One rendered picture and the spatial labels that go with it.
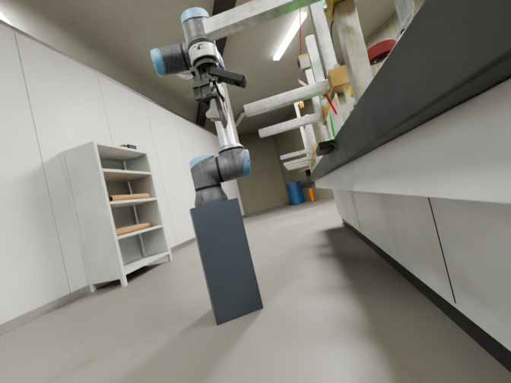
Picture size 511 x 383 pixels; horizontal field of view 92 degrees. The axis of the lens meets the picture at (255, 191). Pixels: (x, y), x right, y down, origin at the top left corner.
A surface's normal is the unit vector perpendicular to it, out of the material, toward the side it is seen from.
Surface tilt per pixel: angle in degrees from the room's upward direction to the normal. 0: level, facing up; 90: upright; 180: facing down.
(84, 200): 90
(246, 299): 90
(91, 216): 90
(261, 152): 90
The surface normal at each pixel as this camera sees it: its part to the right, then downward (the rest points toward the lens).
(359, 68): -0.19, 0.02
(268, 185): 0.29, -0.09
